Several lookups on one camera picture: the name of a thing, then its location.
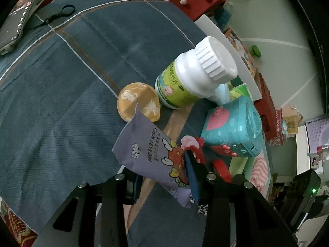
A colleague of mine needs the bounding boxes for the blue plaid bed sheet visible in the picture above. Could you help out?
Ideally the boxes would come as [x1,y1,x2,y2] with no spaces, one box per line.
[0,0,273,247]

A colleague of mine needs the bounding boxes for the red cardboard box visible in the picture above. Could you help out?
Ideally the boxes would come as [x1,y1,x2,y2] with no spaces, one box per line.
[254,73,277,141]

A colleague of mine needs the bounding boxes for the red tape ring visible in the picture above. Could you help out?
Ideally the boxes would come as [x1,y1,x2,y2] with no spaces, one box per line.
[212,158,233,183]

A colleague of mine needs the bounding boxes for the green tissue pack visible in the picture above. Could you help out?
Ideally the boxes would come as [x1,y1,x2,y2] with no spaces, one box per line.
[229,83,254,101]

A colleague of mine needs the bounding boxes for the purple dotted calendar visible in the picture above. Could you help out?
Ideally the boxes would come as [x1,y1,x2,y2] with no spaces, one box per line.
[306,115,329,152]

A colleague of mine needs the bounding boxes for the pink white zigzag cloth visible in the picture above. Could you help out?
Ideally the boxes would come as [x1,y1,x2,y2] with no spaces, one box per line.
[249,157,269,196]

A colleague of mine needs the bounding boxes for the orange illustrated toy box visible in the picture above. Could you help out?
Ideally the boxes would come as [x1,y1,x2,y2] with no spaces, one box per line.
[224,28,257,78]

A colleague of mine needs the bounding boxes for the patterned red white box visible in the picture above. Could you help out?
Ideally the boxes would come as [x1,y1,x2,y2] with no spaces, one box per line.
[268,109,287,147]

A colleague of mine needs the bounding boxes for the black smartphone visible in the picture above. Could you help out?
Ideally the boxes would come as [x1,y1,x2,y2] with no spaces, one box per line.
[1,0,44,55]

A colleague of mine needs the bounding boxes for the purple baby wipes pack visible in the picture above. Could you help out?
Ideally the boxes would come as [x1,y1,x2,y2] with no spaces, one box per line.
[112,107,191,207]

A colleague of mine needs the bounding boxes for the black device green light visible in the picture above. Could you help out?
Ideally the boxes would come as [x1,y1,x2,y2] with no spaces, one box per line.
[274,169,321,234]

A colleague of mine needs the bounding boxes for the white shelf edge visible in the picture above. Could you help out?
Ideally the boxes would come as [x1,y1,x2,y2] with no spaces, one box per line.
[295,125,311,175]

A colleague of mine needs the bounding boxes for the light green cloth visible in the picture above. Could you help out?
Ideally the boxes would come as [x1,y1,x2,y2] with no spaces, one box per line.
[229,157,248,177]

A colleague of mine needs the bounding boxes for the teal wet wipes box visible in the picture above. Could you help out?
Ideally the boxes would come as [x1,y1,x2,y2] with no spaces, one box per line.
[201,96,264,157]

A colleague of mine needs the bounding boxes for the small beige gift bag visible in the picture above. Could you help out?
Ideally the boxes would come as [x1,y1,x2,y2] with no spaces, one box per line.
[281,105,303,135]

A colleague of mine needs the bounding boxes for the leopard print scrunchie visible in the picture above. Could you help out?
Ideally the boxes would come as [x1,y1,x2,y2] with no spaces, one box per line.
[190,197,208,216]

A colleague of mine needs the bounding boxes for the white pill bottle green label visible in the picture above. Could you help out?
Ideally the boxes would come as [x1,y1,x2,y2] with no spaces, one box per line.
[154,36,237,109]

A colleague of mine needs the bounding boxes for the green dumbbell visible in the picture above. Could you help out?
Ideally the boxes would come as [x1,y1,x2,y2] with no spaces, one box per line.
[250,45,262,58]

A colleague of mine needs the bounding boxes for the red pink hair scrunchie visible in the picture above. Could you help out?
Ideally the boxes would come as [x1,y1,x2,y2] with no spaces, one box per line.
[181,135,206,164]

